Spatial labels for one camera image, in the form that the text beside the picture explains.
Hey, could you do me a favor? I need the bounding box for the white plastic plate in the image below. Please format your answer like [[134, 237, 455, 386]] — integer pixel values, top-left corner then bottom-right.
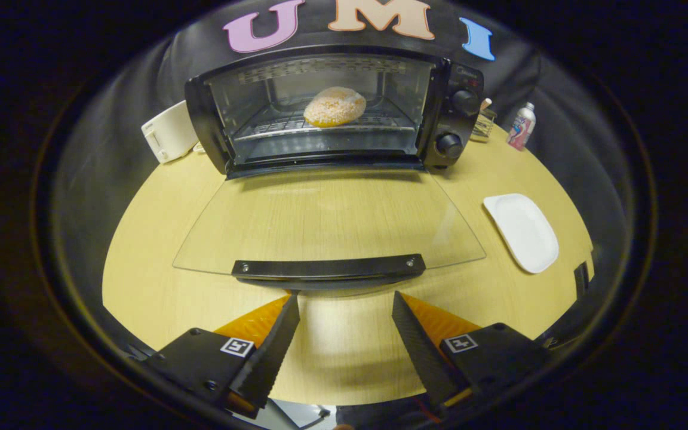
[[483, 193, 560, 275]]

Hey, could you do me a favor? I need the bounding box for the round sugared bread bun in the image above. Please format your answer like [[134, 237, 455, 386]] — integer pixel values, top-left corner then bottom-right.
[[303, 87, 367, 128]]

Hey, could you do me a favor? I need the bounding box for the black toaster oven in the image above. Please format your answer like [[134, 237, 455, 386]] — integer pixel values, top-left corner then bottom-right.
[[185, 45, 486, 180]]

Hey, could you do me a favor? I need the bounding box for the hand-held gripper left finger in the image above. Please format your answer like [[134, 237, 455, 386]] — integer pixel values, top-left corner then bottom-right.
[[141, 291, 302, 419]]

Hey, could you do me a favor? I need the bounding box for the metal oven rack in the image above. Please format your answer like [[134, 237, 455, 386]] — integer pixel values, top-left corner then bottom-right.
[[234, 112, 416, 142]]

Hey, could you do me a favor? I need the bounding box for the clear glass holder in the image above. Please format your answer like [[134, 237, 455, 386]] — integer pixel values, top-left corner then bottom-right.
[[471, 98, 499, 143]]

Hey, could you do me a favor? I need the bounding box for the black backdrop cloth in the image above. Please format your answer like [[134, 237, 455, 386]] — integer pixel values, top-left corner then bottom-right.
[[51, 0, 640, 353]]

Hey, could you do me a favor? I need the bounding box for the black table edge clamp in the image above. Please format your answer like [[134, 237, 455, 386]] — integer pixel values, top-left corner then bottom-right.
[[573, 260, 596, 300]]

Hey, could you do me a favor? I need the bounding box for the white pink spray bottle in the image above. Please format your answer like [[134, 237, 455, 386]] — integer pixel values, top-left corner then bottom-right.
[[506, 102, 538, 152]]

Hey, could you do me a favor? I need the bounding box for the glass toaster oven door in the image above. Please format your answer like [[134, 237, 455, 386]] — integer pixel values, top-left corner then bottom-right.
[[172, 170, 487, 292]]

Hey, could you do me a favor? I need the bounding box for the white bread toaster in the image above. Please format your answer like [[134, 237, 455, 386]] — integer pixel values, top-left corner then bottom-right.
[[141, 100, 200, 164]]

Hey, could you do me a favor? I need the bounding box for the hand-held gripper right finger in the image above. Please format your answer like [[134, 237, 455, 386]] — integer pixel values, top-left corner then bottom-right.
[[391, 290, 551, 413]]

